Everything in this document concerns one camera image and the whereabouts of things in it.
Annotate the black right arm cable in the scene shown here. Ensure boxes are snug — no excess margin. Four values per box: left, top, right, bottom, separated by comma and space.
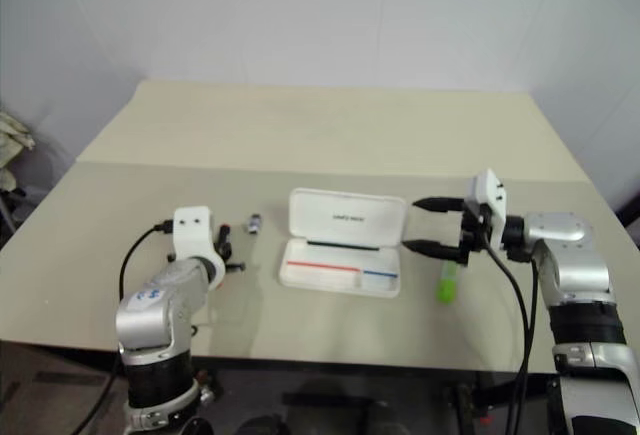
517, 257, 540, 435
482, 245, 531, 435

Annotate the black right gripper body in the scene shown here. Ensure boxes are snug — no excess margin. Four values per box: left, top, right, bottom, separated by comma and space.
457, 198, 496, 267

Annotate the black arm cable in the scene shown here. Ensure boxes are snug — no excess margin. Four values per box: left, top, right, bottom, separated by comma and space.
74, 221, 175, 435
517, 257, 540, 435
482, 245, 531, 435

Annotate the white open pencil case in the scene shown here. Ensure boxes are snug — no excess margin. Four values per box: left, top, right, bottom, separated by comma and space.
277, 187, 408, 300

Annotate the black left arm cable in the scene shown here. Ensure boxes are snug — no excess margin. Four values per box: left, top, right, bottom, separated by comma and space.
74, 221, 175, 435

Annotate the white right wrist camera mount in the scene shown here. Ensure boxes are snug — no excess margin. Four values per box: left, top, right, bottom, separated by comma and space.
466, 168, 510, 252

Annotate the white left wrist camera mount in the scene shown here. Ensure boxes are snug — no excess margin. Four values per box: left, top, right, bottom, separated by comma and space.
169, 206, 227, 290

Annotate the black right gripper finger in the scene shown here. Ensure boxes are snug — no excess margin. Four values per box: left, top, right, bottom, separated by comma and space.
412, 196, 467, 215
401, 238, 465, 263

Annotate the crumpled pale cloth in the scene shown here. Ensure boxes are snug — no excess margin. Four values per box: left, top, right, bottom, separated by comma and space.
0, 107, 37, 192

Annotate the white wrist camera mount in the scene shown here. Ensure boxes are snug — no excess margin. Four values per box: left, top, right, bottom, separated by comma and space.
169, 206, 227, 290
466, 168, 510, 252

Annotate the black bracket with red spot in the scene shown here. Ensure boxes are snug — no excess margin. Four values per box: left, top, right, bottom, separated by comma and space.
442, 383, 497, 422

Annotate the green marker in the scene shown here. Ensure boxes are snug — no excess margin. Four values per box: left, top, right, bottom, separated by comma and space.
436, 260, 459, 305

